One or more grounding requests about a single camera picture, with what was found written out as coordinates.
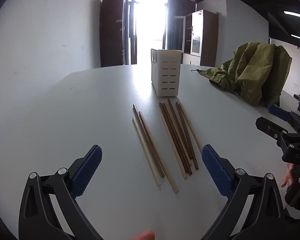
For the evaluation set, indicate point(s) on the person's left hand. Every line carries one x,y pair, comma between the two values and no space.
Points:
143,236

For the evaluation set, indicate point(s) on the dark curtain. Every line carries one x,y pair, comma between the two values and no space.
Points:
172,7

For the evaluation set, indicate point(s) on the beige plastic utensil holder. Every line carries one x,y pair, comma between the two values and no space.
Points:
167,80

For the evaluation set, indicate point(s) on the bundle of mixed chopsticks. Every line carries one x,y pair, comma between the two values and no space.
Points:
180,142

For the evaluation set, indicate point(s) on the brown cabinet with glass door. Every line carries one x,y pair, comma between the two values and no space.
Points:
210,37

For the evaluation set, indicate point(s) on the olive green jacket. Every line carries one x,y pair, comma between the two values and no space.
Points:
252,72

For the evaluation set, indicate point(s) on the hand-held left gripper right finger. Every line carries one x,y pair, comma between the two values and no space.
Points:
217,172

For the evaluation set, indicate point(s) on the bright glass balcony door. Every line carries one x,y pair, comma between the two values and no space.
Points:
150,17

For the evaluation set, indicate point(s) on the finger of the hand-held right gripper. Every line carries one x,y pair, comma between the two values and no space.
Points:
278,112
267,127

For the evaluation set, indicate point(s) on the person's right hand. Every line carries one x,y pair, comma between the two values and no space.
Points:
287,177

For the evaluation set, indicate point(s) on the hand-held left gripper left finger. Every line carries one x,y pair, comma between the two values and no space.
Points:
86,172

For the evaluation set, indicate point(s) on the tall brown wardrobe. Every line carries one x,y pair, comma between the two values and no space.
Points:
112,35

